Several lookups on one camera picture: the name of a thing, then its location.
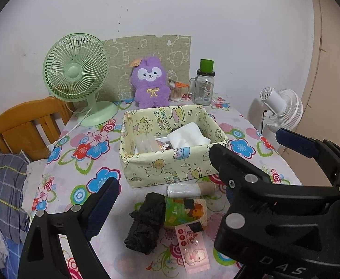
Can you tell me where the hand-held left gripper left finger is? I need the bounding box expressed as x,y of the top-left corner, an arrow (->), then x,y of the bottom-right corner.
17,177 -> 120,279

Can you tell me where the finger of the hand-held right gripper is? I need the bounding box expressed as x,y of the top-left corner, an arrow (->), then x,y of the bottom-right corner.
276,128 -> 340,186
210,144 -> 272,188

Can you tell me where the white tissue paper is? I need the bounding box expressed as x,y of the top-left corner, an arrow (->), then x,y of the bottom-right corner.
167,123 -> 212,149

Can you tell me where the orange green tissue pack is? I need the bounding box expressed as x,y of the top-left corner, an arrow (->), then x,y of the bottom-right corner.
164,197 -> 208,231

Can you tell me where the pink cartoon packet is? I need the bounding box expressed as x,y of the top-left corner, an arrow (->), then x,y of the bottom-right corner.
174,223 -> 210,274

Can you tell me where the yellow printed storage box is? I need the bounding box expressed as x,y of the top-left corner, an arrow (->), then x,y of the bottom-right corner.
119,105 -> 230,187

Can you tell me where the clear plastic packet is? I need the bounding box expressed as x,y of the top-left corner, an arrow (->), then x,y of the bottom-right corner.
134,132 -> 160,153

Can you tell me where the white standing fan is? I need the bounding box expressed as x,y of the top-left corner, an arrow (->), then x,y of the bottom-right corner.
260,86 -> 303,140

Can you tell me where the floral tablecloth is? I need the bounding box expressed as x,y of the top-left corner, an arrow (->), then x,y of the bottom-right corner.
22,94 -> 301,279

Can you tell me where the beige door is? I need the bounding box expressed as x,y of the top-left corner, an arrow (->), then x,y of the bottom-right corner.
299,0 -> 340,157

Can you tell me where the white pillow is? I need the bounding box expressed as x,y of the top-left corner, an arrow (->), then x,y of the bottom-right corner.
21,159 -> 47,218

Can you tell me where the glass jar green lid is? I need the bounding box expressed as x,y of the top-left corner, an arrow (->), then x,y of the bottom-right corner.
188,59 -> 216,106

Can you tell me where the cotton swab container orange lid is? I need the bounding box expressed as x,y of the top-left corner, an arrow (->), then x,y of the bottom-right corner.
169,79 -> 189,102

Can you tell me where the grey plaid pillow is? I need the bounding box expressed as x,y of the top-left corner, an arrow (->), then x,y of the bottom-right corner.
0,145 -> 32,243

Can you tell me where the blue bed sheet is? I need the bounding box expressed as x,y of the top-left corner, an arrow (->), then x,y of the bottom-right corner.
0,206 -> 22,279

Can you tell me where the purple plush toy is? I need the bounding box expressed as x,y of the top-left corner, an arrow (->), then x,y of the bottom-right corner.
130,56 -> 171,109

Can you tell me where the wooden bed headboard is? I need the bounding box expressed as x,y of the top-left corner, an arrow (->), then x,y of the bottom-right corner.
0,96 -> 74,162

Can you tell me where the green printed board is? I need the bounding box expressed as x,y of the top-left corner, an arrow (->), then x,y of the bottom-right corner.
102,33 -> 192,102

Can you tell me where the green desk fan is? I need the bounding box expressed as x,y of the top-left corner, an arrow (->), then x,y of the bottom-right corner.
43,33 -> 119,127

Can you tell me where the white fan cable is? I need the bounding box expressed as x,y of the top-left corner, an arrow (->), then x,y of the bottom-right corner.
46,105 -> 93,153

